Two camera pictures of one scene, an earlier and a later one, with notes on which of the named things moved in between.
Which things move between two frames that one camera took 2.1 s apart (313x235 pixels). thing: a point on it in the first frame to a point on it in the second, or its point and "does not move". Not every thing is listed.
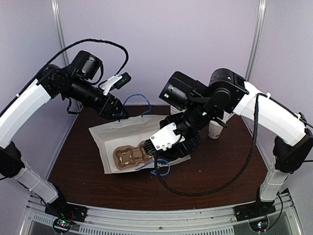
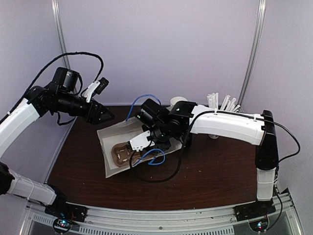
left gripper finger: x=122 y=109 to x=108 y=116
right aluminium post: x=257 y=37 does not move
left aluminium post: x=55 y=6 does not move
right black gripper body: x=197 y=115 to x=162 y=134
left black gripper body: x=79 y=90 to x=65 y=104
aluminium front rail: x=283 y=220 does not move
